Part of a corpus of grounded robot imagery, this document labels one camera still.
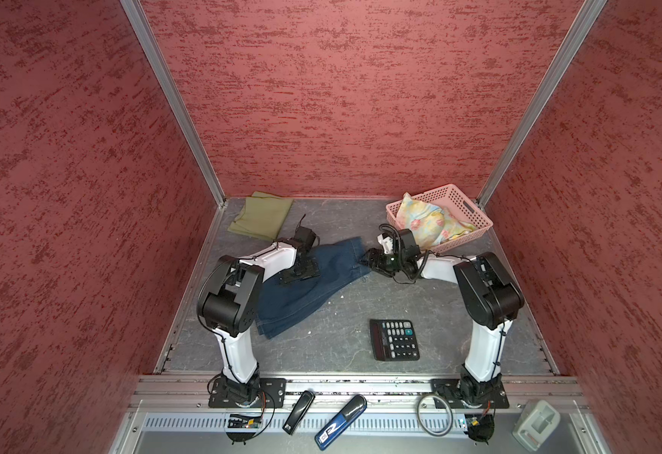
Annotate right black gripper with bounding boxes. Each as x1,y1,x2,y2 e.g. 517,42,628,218
356,249,406,278

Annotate blue denim skirt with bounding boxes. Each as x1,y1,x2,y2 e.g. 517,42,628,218
256,236,371,339

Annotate olive green skirt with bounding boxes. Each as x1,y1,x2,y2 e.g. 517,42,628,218
228,191,293,242

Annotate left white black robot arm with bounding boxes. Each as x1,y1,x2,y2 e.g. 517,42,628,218
196,238,320,408

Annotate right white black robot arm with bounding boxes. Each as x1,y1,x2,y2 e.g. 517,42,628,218
359,223,525,409

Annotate pastel patterned cloth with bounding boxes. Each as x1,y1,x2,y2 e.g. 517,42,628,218
395,193,477,250

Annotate black desk calculator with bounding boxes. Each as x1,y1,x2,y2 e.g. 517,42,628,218
369,319,420,361

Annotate pink plastic basket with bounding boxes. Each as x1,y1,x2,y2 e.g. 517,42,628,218
386,185,493,255

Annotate blue black stapler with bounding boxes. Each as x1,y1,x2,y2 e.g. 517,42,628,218
314,395,367,451

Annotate left small circuit board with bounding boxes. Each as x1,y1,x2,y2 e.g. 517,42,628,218
227,414,264,431

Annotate small circuit board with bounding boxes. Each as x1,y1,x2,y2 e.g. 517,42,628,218
466,414,496,444
227,414,264,431

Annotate right small circuit board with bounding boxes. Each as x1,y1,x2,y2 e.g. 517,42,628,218
466,414,496,444

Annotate grey plastic dispenser box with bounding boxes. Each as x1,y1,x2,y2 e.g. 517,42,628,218
512,399,561,452

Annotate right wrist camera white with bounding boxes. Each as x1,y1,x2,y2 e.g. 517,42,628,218
378,233,395,255

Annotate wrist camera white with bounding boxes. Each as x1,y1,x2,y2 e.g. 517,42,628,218
378,233,395,255
292,226,318,255

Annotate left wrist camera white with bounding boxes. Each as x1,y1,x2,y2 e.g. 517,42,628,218
292,226,318,255

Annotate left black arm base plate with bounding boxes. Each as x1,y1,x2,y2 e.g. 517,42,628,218
208,376,287,409

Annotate grey coiled cable ring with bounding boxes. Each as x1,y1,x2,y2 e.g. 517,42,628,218
416,393,455,438

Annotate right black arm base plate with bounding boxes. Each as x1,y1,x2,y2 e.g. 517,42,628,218
430,376,510,410

